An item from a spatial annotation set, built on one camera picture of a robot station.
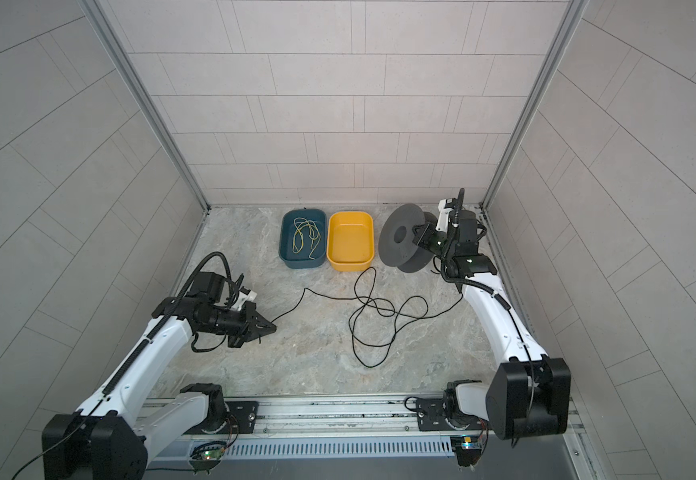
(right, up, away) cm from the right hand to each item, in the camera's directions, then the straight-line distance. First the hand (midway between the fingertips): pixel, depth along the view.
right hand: (410, 226), depth 79 cm
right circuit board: (+11, -51, -12) cm, 54 cm away
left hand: (-33, -24, -6) cm, 42 cm away
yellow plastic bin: (-17, -5, +22) cm, 28 cm away
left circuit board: (-46, -50, -15) cm, 69 cm away
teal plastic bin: (-40, -1, +26) cm, 48 cm away
